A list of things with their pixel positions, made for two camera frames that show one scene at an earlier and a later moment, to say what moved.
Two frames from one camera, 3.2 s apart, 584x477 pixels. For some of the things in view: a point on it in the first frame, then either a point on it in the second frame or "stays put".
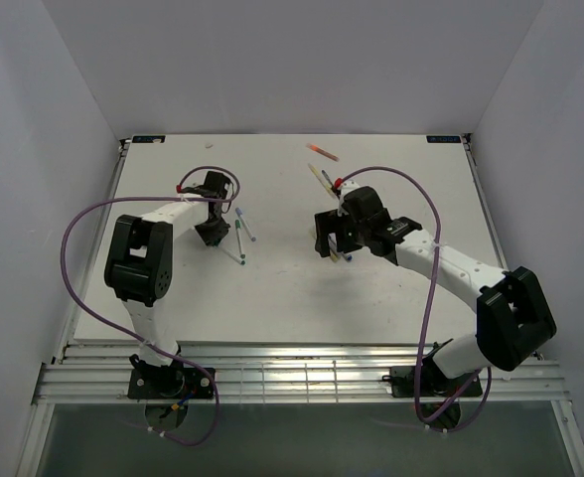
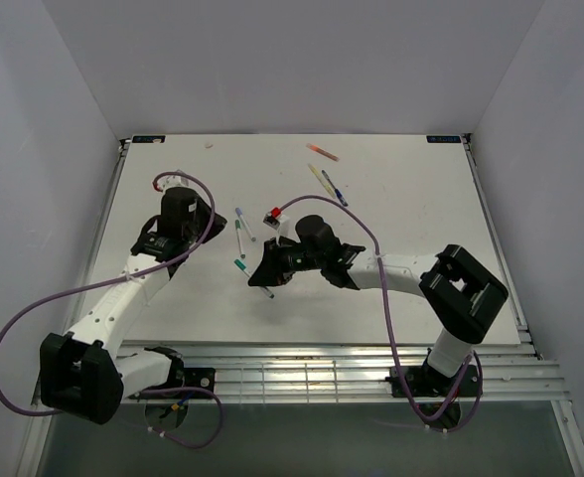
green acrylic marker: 231,255 to 237,262
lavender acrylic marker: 244,224 stays put
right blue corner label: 443,139 stays put
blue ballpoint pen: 329,181 stays put
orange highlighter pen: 323,152 stays put
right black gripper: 332,222 to 272,269
